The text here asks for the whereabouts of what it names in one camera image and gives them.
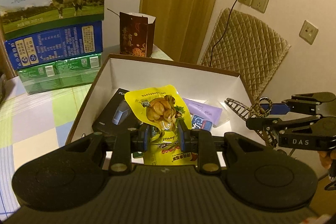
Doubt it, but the translucent plastic case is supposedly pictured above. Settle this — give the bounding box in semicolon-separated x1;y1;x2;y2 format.
205;100;230;127

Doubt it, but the green card package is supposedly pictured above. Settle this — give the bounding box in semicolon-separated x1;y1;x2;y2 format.
132;152;143;159

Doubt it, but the quilted beige cushion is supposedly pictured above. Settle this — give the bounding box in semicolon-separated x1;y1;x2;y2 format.
201;8;290;101

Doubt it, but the dark charger cable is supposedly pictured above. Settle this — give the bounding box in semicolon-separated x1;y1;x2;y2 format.
208;0;249;67

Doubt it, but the brown cardboard box white inside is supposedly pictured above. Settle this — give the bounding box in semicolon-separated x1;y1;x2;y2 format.
66;54;252;143

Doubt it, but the blue white tissue pack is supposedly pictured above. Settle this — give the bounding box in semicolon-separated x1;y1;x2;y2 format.
191;114;213;132

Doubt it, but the checkered tablecloth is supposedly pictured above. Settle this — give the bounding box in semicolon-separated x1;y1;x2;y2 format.
1;77;92;220

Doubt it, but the blue milk carton box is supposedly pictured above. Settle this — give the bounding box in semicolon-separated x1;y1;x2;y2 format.
5;21;103;70

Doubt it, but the lilac cream tube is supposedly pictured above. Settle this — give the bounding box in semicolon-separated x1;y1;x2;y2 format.
183;98;223;126

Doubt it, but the lower beige wall socket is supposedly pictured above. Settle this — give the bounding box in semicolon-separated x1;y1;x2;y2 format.
299;20;318;45

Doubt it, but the beige wall socket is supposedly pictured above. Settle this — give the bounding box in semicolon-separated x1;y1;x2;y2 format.
299;20;318;45
251;0;269;14

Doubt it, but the dark red gift bag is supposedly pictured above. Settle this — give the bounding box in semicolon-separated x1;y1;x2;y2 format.
119;12;156;57

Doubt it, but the person's hand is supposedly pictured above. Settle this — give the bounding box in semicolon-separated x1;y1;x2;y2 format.
318;149;336;169

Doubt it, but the yellow chicken snack packet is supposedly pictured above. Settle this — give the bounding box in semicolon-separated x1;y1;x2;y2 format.
125;85;198;165

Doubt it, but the green shrink-wrapped drink pack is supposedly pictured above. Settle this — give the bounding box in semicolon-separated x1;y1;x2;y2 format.
18;53;102;94

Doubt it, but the black electronics box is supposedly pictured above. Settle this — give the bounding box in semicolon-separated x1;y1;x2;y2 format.
92;88;141;136

